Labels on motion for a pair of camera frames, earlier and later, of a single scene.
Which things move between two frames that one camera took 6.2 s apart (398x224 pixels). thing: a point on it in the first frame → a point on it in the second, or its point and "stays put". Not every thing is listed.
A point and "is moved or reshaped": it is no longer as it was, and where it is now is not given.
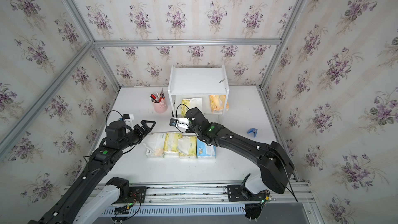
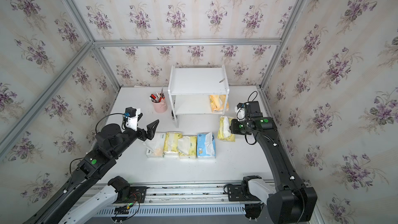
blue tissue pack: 204,150 stays put
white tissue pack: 154,144 stays put
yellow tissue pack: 171,144 stays put
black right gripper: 188,130 → 233,126
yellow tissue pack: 187,147 stays put
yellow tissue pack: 185,106 is moved or reshaped
